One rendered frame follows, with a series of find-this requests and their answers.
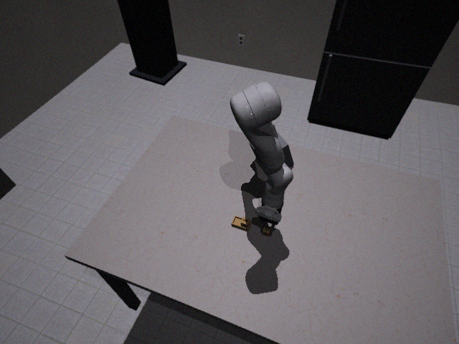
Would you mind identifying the tan cube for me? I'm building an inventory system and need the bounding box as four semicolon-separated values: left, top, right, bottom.
262;225;271;237
241;217;250;228

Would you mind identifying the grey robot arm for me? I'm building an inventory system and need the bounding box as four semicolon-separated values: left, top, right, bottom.
230;82;293;201

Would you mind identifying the tan rectangular tray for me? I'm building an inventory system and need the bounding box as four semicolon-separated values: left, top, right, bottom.
232;216;252;231

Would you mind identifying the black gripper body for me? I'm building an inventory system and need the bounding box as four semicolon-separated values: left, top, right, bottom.
255;193;284;225

